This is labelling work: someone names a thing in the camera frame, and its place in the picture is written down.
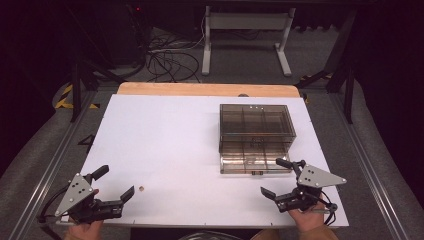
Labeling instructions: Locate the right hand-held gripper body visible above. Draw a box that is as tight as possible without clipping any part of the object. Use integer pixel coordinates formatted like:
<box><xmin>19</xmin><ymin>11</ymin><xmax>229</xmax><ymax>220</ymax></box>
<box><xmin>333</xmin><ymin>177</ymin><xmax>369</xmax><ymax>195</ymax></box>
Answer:
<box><xmin>275</xmin><ymin>159</ymin><xmax>348</xmax><ymax>214</ymax></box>

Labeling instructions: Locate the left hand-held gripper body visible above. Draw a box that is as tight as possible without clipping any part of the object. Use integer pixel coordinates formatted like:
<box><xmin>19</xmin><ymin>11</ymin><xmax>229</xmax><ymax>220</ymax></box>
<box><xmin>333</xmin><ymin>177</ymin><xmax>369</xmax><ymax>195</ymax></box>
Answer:
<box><xmin>54</xmin><ymin>172</ymin><xmax>125</xmax><ymax>225</ymax></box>

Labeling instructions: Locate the clear brown compartment box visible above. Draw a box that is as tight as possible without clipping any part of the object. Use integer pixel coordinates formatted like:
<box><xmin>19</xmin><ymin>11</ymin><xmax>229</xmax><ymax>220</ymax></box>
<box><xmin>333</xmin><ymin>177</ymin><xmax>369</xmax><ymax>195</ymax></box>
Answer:
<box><xmin>218</xmin><ymin>103</ymin><xmax>297</xmax><ymax>175</ymax></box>

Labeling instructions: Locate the person's right hand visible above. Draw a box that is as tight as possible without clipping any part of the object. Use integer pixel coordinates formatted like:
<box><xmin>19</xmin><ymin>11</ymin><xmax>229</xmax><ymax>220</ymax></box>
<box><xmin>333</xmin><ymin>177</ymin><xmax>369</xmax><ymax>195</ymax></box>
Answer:
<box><xmin>287</xmin><ymin>199</ymin><xmax>327</xmax><ymax>234</ymax></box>

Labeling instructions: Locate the person's left hand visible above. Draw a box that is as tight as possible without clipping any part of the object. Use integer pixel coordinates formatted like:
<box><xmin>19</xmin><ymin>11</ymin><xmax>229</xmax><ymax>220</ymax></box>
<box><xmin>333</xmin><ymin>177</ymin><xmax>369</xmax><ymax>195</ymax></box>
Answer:
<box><xmin>64</xmin><ymin>188</ymin><xmax>105</xmax><ymax>240</ymax></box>

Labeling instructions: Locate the yellow black hazard tape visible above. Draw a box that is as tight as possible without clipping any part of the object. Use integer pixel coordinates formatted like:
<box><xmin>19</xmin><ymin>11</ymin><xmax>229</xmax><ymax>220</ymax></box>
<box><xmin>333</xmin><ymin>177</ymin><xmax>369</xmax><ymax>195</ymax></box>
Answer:
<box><xmin>54</xmin><ymin>83</ymin><xmax>101</xmax><ymax>110</ymax></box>

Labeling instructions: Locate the black metal stand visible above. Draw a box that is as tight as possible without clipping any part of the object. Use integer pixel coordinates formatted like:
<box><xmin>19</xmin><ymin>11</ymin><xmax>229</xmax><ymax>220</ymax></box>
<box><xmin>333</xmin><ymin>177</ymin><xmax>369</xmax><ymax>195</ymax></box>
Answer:
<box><xmin>294</xmin><ymin>8</ymin><xmax>358</xmax><ymax>125</ymax></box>
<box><xmin>68</xmin><ymin>6</ymin><xmax>126</xmax><ymax>124</ymax></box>

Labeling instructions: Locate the white metal stand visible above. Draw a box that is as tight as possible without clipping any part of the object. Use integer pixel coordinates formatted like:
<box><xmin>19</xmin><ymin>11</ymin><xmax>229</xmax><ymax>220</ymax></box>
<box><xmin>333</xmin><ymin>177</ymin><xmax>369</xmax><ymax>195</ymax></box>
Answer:
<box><xmin>201</xmin><ymin>5</ymin><xmax>297</xmax><ymax>78</ymax></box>

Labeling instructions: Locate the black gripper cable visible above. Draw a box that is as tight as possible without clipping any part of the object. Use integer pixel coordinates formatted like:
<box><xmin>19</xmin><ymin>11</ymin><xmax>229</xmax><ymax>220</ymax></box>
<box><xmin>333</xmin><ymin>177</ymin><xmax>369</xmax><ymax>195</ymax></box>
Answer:
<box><xmin>313</xmin><ymin>190</ymin><xmax>339</xmax><ymax>227</ymax></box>
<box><xmin>37</xmin><ymin>185</ymin><xmax>70</xmax><ymax>224</ymax></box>

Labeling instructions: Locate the tangle of black floor cables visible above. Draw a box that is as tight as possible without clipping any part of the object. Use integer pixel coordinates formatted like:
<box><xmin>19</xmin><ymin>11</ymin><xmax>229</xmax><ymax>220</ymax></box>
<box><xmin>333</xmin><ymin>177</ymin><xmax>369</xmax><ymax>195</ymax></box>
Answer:
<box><xmin>145</xmin><ymin>19</ymin><xmax>205</xmax><ymax>84</ymax></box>

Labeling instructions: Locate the white floor cable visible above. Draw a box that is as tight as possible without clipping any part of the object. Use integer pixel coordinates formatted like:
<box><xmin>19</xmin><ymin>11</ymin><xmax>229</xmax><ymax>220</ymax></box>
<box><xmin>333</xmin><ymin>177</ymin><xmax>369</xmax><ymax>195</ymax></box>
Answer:
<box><xmin>149</xmin><ymin>13</ymin><xmax>206</xmax><ymax>54</ymax></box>

